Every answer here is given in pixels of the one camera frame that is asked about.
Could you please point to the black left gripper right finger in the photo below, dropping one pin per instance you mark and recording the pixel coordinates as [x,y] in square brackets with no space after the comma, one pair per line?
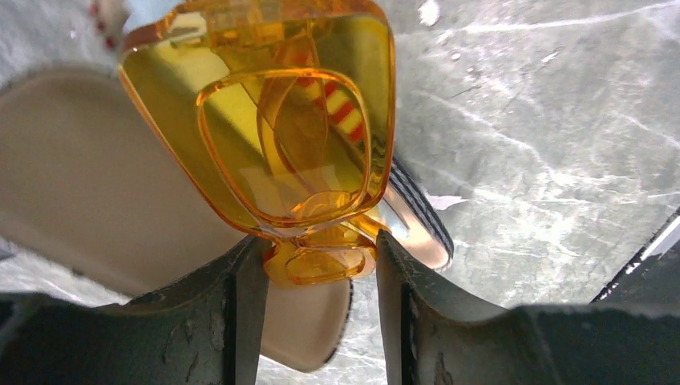
[435,332]

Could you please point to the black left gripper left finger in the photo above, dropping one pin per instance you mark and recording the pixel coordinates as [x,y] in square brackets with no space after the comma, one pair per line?
[204,328]

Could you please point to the printed glasses pouch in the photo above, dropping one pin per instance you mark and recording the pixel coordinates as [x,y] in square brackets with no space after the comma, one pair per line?
[86,182]

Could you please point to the orange transparent safety glasses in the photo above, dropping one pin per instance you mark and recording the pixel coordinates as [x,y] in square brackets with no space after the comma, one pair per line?
[282,114]

